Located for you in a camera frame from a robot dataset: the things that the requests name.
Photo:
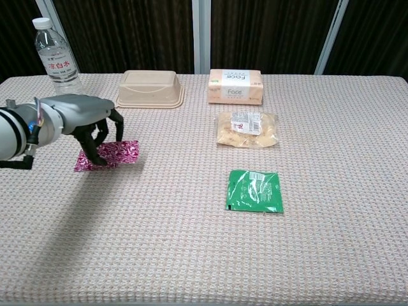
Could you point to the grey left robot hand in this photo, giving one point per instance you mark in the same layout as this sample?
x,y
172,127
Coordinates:
x,y
83,111

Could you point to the magenta patterned packet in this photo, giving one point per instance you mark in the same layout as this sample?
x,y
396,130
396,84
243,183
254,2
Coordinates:
x,y
127,151

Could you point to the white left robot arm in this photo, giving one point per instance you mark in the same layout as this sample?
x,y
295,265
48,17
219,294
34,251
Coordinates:
x,y
9,134

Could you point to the clear plastic water bottle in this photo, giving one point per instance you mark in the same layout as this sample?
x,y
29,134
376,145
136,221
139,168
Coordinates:
x,y
57,60

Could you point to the beige lidded food container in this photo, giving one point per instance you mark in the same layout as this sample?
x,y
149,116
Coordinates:
x,y
150,87

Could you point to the dark corrugated partition panel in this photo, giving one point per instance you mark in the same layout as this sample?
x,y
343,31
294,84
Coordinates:
x,y
16,35
127,35
271,35
376,35

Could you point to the peach facial tissue pack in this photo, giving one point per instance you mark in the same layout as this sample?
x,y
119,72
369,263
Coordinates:
x,y
235,87

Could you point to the clear bag of snacks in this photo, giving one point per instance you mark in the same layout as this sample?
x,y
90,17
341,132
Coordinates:
x,y
247,130

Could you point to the pink woven tablecloth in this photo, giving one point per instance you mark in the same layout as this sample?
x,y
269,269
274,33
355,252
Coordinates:
x,y
191,239

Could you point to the green foil sachet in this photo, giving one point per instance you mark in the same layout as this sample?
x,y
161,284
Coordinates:
x,y
255,191

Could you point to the grey partition post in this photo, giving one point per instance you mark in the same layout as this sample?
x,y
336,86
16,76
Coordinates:
x,y
44,8
201,35
331,35

